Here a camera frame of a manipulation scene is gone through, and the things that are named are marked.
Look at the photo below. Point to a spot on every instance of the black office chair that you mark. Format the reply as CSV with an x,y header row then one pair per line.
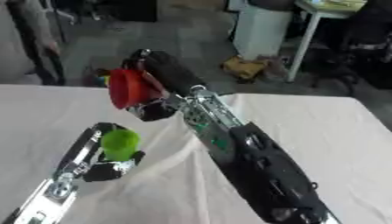
x,y
365,46

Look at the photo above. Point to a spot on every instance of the colourful toy pile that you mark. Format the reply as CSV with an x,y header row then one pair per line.
x,y
97,78

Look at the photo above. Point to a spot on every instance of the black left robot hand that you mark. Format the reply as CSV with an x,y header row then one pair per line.
x,y
104,172

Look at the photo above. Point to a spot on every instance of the white cabinet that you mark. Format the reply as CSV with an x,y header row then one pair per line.
x,y
261,30

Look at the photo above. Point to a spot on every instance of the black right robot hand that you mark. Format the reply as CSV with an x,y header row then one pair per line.
x,y
171,73

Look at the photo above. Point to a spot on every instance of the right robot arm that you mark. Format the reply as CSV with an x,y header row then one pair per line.
x,y
265,169

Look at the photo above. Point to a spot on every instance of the white table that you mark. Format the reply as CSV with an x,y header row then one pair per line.
x,y
306,38

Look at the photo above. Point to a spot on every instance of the green plastic cup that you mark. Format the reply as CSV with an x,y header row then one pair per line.
x,y
120,144

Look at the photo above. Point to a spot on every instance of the person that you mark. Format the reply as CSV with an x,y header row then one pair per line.
x,y
35,35

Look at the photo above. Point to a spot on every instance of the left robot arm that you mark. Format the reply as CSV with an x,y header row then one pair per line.
x,y
48,201

